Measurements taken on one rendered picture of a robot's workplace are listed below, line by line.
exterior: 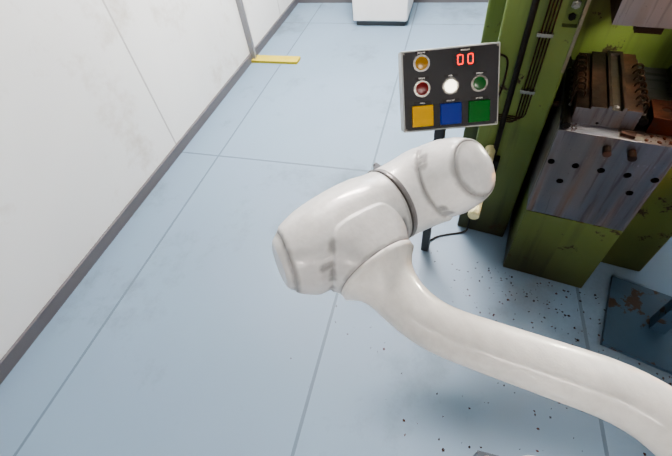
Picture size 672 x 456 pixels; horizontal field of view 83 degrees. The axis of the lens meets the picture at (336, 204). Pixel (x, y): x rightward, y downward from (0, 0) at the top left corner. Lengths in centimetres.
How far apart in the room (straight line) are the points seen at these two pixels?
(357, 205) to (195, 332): 185
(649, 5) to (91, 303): 276
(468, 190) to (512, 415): 158
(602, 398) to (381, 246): 25
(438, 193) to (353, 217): 11
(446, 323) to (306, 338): 164
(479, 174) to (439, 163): 5
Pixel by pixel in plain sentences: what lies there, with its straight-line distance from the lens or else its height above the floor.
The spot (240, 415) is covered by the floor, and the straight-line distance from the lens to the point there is 199.
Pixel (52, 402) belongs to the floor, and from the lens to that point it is 245.
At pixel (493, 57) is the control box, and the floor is 116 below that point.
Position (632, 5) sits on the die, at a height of 133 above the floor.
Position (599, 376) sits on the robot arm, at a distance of 47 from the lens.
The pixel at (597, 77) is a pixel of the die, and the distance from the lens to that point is 185.
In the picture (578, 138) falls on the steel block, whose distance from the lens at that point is 167.
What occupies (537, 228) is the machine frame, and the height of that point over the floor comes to 37.
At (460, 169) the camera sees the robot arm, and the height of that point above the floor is 153.
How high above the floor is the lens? 184
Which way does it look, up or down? 47 degrees down
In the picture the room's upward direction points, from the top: 8 degrees counter-clockwise
